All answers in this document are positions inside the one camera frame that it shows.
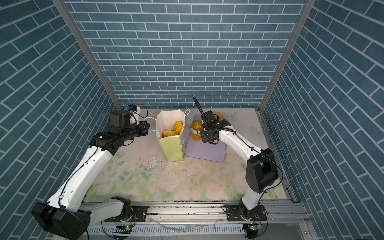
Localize floral table mat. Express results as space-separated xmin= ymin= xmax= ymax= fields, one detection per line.
xmin=84 ymin=107 xmax=287 ymax=202

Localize aluminium corner post left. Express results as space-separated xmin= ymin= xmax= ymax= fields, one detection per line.
xmin=52 ymin=0 xmax=122 ymax=109

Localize black corrugated cable hose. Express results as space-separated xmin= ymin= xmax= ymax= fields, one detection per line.
xmin=192 ymin=96 xmax=259 ymax=154

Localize aluminium corner post right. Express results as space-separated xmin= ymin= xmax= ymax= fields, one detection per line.
xmin=259 ymin=0 xmax=316 ymax=114

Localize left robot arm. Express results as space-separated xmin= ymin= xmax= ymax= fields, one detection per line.
xmin=31 ymin=105 xmax=150 ymax=240

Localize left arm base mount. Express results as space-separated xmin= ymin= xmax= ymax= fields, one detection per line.
xmin=105 ymin=197 xmax=148 ymax=223

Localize aluminium corner post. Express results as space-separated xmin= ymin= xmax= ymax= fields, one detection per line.
xmin=259 ymin=0 xmax=316 ymax=114
xmin=52 ymin=0 xmax=122 ymax=109

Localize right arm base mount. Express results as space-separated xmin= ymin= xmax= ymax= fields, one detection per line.
xmin=222 ymin=201 xmax=268 ymax=222

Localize metal tongs with white tips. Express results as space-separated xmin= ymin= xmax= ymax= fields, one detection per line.
xmin=190 ymin=128 xmax=203 ymax=136

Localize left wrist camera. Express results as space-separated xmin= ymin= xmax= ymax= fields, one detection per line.
xmin=127 ymin=104 xmax=149 ymax=120

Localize small round orange bun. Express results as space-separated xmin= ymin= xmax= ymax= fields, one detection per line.
xmin=174 ymin=121 xmax=184 ymax=135

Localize triangular pastry bread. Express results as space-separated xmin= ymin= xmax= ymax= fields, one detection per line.
xmin=162 ymin=129 xmax=179 ymax=138

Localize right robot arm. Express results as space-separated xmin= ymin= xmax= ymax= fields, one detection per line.
xmin=201 ymin=111 xmax=280 ymax=211

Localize large oval brown bread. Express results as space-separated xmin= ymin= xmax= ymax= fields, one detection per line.
xmin=190 ymin=120 xmax=204 ymax=141

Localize lilac plastic tray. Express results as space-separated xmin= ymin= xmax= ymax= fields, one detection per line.
xmin=184 ymin=113 xmax=228 ymax=163

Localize white and green paper bag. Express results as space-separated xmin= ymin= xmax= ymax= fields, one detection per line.
xmin=146 ymin=109 xmax=191 ymax=162

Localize sugar-topped knotted bread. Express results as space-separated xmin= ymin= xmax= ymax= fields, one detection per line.
xmin=214 ymin=112 xmax=225 ymax=121

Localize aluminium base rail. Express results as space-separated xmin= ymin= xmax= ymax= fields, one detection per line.
xmin=82 ymin=200 xmax=316 ymax=240

